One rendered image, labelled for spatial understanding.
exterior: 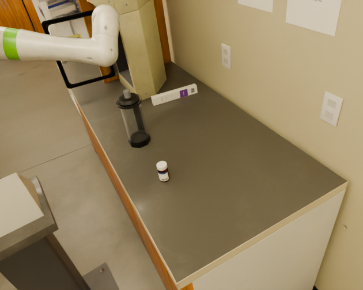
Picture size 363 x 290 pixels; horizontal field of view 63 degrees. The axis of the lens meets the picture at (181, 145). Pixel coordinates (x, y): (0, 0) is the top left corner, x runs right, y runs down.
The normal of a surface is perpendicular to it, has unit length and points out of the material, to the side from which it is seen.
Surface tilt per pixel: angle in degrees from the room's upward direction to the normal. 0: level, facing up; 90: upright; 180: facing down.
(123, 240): 0
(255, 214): 0
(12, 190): 90
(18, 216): 90
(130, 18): 90
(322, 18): 90
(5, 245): 0
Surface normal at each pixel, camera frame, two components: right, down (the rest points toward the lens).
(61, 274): 0.55, 0.48
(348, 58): -0.87, 0.38
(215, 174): -0.12, -0.77
